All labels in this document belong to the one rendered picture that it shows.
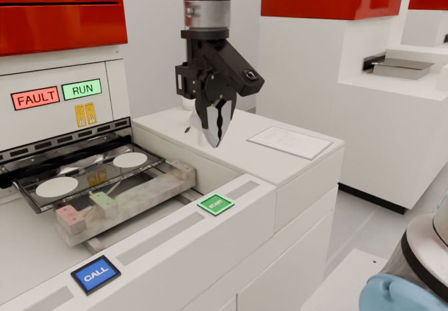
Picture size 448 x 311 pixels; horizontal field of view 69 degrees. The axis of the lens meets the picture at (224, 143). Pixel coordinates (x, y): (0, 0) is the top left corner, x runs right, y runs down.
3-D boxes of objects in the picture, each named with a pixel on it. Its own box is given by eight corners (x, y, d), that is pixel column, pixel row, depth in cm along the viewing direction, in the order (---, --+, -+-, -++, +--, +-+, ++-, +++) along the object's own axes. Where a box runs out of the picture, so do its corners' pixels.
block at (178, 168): (169, 171, 97) (168, 162, 96) (178, 167, 100) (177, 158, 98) (187, 181, 92) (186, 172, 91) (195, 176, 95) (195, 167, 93)
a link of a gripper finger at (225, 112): (210, 136, 67) (209, 92, 64) (231, 144, 64) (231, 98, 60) (199, 140, 65) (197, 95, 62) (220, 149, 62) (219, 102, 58)
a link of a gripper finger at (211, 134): (199, 140, 65) (197, 95, 62) (220, 149, 62) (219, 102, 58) (187, 145, 63) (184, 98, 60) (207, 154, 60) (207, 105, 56)
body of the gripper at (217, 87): (205, 90, 65) (204, 26, 60) (238, 98, 60) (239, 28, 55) (175, 98, 60) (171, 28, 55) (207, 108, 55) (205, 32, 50)
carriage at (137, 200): (56, 232, 77) (53, 221, 76) (179, 176, 101) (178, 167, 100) (71, 248, 72) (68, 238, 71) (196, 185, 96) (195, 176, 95)
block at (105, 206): (90, 206, 81) (88, 195, 80) (103, 200, 84) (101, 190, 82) (106, 219, 76) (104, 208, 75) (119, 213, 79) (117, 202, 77)
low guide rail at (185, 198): (121, 165, 114) (119, 157, 113) (126, 163, 115) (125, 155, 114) (224, 230, 82) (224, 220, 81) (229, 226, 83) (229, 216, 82)
